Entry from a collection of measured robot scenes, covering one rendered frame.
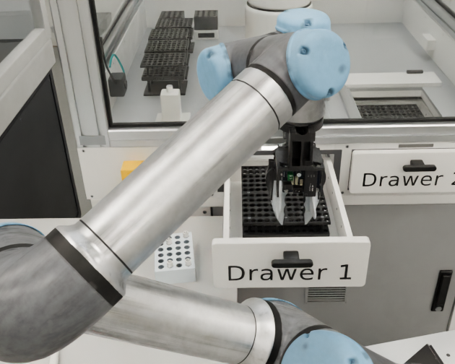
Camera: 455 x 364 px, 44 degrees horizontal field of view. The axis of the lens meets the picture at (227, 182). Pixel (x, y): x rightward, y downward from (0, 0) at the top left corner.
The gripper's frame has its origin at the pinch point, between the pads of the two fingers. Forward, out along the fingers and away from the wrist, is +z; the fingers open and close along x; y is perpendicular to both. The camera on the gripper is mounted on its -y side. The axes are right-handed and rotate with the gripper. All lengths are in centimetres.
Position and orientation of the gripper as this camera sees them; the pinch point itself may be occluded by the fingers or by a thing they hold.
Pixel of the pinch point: (293, 214)
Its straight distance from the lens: 97.8
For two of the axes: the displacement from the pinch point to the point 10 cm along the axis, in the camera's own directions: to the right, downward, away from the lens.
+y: -0.1, 5.4, -8.4
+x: 10.0, -0.2, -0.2
